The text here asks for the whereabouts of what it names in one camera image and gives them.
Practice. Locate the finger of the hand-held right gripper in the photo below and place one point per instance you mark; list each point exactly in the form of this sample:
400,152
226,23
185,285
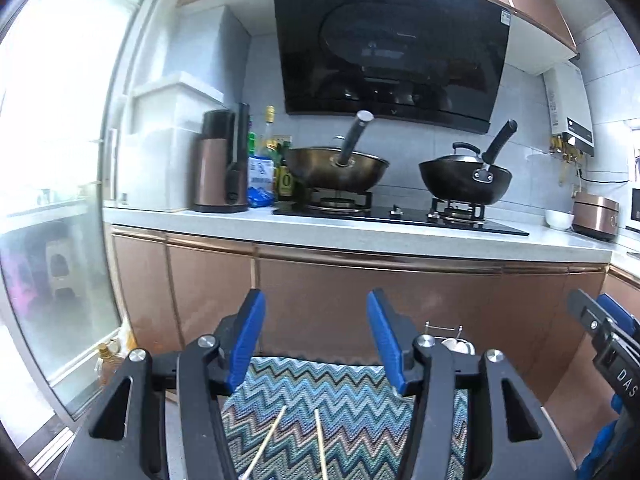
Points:
587,310

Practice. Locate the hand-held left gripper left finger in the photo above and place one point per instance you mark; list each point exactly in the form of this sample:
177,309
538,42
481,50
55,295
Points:
245,342

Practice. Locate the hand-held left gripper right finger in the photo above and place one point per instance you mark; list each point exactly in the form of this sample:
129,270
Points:
386,345

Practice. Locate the white spoon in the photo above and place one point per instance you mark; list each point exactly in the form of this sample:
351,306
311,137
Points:
452,344

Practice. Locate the wooden chopstick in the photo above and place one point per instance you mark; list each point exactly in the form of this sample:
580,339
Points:
267,437
321,445

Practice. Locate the zigzag patterned cloth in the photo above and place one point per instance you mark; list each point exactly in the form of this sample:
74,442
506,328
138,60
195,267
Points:
350,410

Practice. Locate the copper lower cabinets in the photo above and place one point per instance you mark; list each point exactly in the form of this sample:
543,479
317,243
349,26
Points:
310,300

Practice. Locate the white bowl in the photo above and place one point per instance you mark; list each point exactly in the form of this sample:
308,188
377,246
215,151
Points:
559,220

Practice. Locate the copper rice cooker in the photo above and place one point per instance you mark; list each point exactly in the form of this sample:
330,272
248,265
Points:
595,215

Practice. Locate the white microwave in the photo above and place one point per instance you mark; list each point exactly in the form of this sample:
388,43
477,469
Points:
635,207

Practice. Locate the black gas stove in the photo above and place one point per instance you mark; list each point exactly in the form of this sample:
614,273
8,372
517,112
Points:
400,217

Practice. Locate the large cooking oil bottle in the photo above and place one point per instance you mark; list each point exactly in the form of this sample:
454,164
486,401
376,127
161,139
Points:
109,370

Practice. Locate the blue white salt bag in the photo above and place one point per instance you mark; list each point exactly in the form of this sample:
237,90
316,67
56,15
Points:
261,180

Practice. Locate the dark bottle yellow label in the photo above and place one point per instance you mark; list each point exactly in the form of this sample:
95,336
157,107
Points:
286,177

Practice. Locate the black wok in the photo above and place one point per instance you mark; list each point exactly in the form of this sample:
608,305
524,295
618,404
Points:
460,182

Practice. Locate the bronze wok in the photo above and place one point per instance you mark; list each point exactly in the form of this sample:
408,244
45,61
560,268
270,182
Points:
335,167

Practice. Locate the green bottle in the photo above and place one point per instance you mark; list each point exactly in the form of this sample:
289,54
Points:
252,145

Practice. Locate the white plastic stool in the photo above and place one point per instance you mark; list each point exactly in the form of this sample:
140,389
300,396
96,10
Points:
60,270

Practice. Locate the metal wok lid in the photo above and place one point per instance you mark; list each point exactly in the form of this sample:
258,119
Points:
457,157

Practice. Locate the white water heater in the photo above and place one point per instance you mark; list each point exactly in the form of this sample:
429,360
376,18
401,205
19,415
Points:
570,105

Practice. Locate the white storage box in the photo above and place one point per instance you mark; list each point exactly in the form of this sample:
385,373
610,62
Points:
160,150

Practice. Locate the yellow cap oil bottle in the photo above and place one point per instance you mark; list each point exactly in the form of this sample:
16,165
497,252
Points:
270,130

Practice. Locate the sliding glass door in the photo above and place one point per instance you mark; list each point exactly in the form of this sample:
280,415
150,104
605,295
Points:
60,135

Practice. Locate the black range hood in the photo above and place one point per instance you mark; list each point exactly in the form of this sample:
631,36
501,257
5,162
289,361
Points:
390,50

